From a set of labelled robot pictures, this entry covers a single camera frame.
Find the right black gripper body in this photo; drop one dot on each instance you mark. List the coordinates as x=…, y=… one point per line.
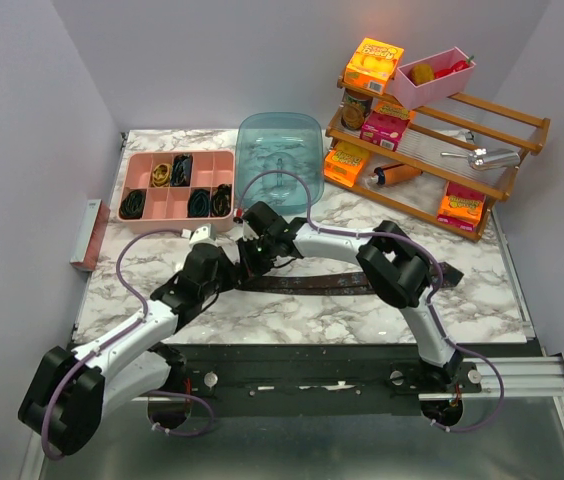
x=257, y=254

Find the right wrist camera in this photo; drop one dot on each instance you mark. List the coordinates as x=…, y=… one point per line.
x=248, y=233

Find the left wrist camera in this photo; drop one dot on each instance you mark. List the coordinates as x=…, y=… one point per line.
x=204, y=234

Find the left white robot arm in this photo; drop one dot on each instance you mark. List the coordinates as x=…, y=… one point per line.
x=73, y=390

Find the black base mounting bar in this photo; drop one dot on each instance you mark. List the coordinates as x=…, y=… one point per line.
x=312, y=380

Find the black yellow rolled tie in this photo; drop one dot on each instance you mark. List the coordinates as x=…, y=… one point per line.
x=221, y=201

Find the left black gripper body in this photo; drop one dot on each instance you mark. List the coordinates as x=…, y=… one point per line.
x=226, y=279

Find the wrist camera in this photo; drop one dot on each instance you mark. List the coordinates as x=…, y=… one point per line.
x=248, y=233
x=204, y=234

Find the brown round toy fruit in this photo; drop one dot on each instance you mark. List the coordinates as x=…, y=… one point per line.
x=421, y=74

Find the dark green rolled tie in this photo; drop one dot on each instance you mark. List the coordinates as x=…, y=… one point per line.
x=132, y=205

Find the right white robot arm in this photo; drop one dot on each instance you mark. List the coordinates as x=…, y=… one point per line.
x=399, y=271

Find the wooden tiered shelf rack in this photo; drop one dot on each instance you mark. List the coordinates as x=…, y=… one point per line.
x=422, y=149

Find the metal scoop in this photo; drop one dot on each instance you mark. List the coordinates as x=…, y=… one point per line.
x=487, y=159

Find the teal black rolled tie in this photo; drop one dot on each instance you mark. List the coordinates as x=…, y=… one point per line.
x=199, y=203

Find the dark blue rolled tie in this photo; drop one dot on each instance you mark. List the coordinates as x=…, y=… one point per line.
x=181, y=170

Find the yellow label can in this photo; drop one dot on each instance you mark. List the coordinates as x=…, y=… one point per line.
x=356, y=107

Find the orange pump bottle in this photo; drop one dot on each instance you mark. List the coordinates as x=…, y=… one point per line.
x=388, y=175

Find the aluminium rail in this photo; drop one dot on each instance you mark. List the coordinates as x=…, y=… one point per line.
x=522, y=377

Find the pink box middle shelf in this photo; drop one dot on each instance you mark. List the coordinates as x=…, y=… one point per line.
x=386, y=125

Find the orange box lower left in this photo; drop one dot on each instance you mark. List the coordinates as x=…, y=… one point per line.
x=344, y=163

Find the orange pink box lower right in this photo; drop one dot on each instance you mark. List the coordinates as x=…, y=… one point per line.
x=461, y=207

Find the orange box top shelf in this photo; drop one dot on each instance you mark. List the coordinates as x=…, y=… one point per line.
x=372, y=65

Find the red toy pepper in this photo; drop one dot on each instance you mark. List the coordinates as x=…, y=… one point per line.
x=456, y=67

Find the pink white box at wall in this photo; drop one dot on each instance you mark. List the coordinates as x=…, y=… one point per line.
x=90, y=236

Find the blue transparent plastic tub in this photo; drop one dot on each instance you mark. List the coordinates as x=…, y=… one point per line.
x=279, y=159

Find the pink rectangular bin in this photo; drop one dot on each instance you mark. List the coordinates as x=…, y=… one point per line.
x=411, y=96

